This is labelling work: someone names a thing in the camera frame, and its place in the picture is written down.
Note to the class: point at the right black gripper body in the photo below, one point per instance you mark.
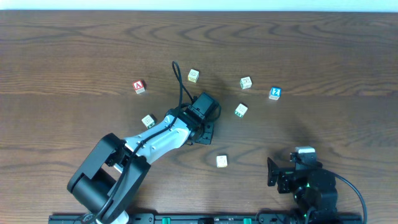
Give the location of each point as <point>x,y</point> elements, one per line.
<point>283,177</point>

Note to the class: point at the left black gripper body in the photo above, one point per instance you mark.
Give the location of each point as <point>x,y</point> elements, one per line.
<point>205,137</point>

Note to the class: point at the red letter A block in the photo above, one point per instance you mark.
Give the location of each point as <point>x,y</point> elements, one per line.
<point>139,86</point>

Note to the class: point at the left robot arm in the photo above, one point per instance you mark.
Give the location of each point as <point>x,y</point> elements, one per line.
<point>113,171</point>

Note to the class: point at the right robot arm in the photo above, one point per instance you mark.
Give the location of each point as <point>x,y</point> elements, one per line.
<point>313,188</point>

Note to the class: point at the plain wooden block front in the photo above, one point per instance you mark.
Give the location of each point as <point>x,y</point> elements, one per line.
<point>221,161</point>

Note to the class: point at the yellow-edged wooden block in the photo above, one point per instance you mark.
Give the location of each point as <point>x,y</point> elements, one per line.
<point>193,75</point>

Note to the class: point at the green block centre right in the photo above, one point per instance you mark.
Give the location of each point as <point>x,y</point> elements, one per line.
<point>241,110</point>

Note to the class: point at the green block left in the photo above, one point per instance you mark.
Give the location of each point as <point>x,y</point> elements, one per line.
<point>149,121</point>

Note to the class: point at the green picture block upper right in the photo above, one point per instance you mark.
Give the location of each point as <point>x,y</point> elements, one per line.
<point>245,83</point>

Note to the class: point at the blue number 2 block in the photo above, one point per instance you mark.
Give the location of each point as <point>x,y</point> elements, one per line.
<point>275,93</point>

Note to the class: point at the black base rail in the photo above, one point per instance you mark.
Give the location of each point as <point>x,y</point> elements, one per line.
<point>149,218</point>

